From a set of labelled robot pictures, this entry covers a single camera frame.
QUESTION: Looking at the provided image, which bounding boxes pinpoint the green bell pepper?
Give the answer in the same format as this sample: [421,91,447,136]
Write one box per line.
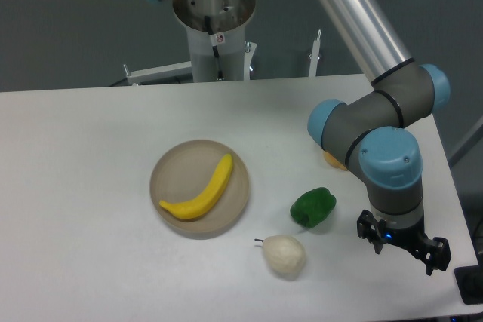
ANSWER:
[290,187,337,228]

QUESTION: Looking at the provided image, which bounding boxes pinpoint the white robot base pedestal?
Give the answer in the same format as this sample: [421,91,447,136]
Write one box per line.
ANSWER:
[186,26,250,82]

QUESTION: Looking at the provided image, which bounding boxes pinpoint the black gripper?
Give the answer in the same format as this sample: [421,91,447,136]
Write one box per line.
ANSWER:
[356,210,451,276]

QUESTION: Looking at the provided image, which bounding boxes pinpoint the black device at table edge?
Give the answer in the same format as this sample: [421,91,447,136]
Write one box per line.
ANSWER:
[454,265,482,305]

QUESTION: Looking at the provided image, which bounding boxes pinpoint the white pear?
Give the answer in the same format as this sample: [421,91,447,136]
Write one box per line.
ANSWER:
[254,235,307,280]

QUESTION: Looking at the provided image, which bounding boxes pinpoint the yellow banana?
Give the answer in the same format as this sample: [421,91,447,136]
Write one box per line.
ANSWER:
[158,154,234,220]

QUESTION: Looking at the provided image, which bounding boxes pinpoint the beige round plate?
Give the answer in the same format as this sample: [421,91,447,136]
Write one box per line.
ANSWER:
[149,140,250,238]

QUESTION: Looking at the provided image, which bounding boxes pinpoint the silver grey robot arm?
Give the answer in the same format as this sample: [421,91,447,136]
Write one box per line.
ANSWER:
[155,0,451,273]

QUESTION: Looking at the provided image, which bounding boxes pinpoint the white metal frame bracket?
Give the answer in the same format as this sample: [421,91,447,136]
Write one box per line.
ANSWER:
[111,29,323,87]

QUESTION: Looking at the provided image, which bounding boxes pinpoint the orange fruit behind arm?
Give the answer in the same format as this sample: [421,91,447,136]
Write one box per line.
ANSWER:
[322,151,348,171]

